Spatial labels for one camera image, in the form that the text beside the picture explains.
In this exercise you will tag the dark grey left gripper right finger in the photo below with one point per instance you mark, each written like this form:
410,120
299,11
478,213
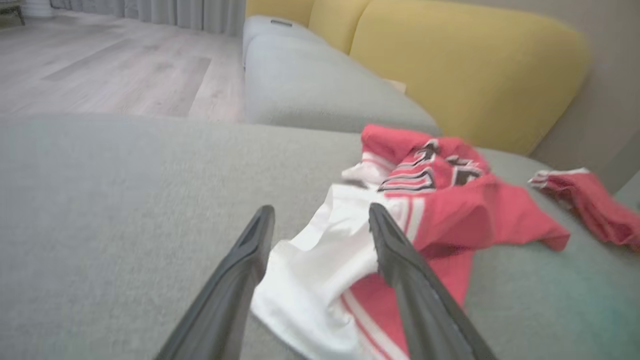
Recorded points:
420,300

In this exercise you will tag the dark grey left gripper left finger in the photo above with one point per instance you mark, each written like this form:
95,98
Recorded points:
230,290

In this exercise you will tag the red and white jersey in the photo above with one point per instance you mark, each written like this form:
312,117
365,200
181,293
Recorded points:
350,260

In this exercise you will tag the large grey sofa seat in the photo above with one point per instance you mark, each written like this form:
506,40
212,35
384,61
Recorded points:
100,200

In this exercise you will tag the small beige tag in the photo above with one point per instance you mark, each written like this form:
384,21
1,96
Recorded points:
396,86

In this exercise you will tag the grey sofa seat cushion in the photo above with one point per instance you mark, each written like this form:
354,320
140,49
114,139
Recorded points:
270,31
320,85

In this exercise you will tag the large yellow sofa backrest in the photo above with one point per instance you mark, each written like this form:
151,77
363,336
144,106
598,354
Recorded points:
470,65

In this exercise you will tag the grey curtain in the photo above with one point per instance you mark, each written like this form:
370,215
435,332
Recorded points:
165,12

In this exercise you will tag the yellow sofa backrest cushion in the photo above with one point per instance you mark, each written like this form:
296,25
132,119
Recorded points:
337,22
280,9

